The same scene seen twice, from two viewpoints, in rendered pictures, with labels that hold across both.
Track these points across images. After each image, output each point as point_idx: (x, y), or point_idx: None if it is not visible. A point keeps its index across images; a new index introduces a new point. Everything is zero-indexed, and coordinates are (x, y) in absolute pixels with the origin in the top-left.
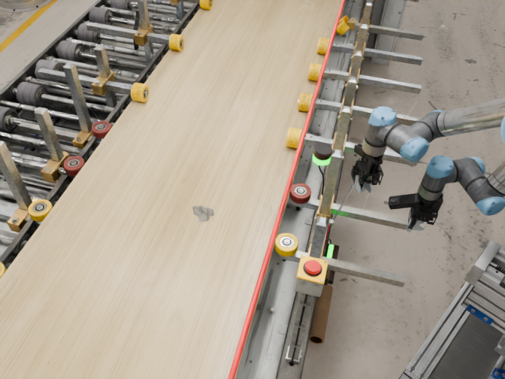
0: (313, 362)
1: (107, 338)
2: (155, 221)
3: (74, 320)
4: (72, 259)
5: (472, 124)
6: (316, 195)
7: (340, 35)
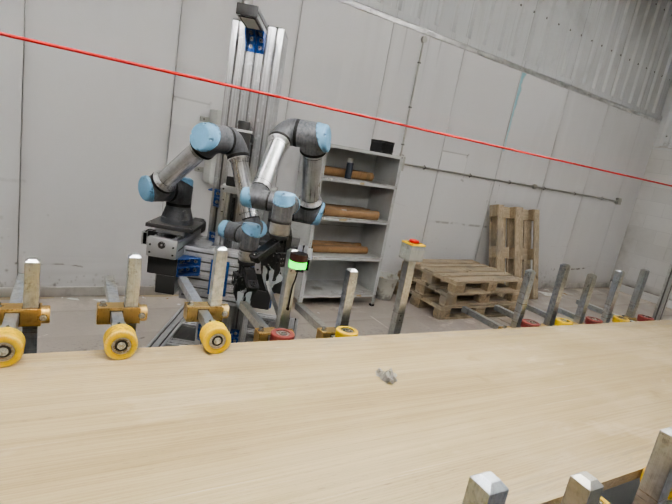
0: None
1: (534, 379)
2: (441, 400)
3: (560, 399)
4: (553, 430)
5: (277, 171)
6: None
7: None
